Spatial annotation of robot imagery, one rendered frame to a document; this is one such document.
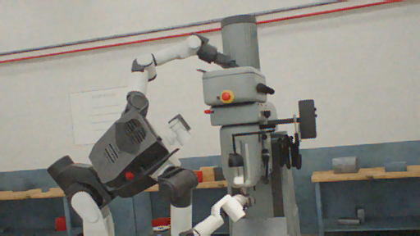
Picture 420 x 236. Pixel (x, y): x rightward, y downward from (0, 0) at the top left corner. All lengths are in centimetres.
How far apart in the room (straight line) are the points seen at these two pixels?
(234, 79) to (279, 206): 92
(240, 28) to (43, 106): 568
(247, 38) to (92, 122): 514
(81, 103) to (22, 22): 166
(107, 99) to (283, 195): 496
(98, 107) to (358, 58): 391
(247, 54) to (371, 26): 423
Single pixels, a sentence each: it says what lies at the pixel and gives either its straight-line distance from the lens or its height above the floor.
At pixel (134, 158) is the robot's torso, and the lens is 179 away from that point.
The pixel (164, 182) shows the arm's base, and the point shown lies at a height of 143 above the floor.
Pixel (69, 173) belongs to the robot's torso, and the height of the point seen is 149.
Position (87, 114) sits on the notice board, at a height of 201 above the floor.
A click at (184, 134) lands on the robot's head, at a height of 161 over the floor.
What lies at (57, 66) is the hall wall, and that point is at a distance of 773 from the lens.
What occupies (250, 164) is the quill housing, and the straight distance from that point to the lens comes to 223.
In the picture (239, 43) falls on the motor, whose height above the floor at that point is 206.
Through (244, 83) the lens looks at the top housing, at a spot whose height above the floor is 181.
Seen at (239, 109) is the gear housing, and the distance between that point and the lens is 219.
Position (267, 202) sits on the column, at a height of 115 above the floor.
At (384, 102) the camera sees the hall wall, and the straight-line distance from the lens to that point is 652.
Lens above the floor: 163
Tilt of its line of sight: 3 degrees down
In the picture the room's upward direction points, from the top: 5 degrees counter-clockwise
